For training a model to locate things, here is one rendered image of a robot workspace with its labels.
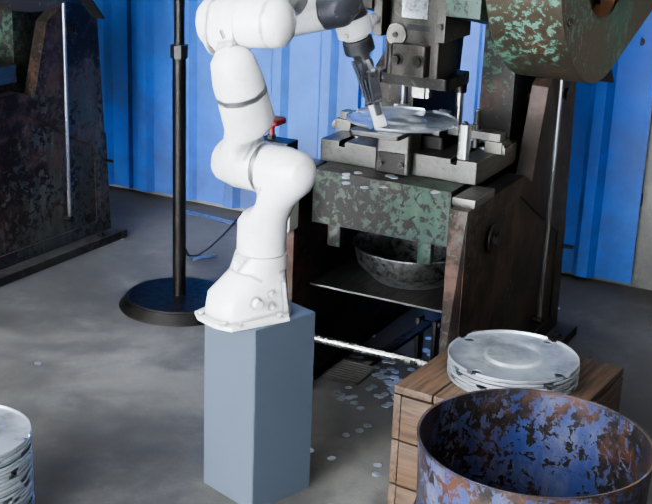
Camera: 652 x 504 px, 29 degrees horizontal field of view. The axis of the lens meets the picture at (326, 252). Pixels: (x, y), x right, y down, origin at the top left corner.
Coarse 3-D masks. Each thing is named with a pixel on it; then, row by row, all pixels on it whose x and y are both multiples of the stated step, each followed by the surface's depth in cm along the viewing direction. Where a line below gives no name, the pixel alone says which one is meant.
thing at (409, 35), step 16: (400, 0) 322; (416, 0) 320; (432, 0) 318; (400, 16) 323; (416, 16) 321; (432, 16) 319; (400, 32) 323; (416, 32) 322; (432, 32) 320; (400, 48) 322; (416, 48) 320; (432, 48) 321; (448, 48) 325; (400, 64) 323; (416, 64) 320; (432, 64) 322; (448, 64) 327
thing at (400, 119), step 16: (352, 112) 332; (368, 112) 333; (384, 112) 334; (400, 112) 334; (416, 112) 335; (432, 112) 336; (368, 128) 315; (384, 128) 313; (400, 128) 316; (416, 128) 317; (432, 128) 317; (448, 128) 318
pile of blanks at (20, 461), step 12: (24, 444) 267; (12, 456) 263; (24, 456) 268; (0, 468) 263; (12, 468) 264; (24, 468) 268; (0, 480) 262; (12, 480) 265; (24, 480) 269; (0, 492) 263; (12, 492) 268; (24, 492) 270
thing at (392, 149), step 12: (360, 132) 313; (372, 132) 312; (384, 132) 312; (384, 144) 324; (396, 144) 323; (408, 144) 321; (420, 144) 327; (384, 156) 325; (396, 156) 324; (408, 156) 322; (384, 168) 326; (396, 168) 324; (408, 168) 323
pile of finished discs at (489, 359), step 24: (480, 336) 289; (504, 336) 289; (528, 336) 290; (456, 360) 275; (480, 360) 276; (504, 360) 275; (528, 360) 275; (552, 360) 277; (576, 360) 278; (456, 384) 273; (480, 384) 268; (504, 384) 265; (528, 384) 265; (552, 384) 267; (576, 384) 274
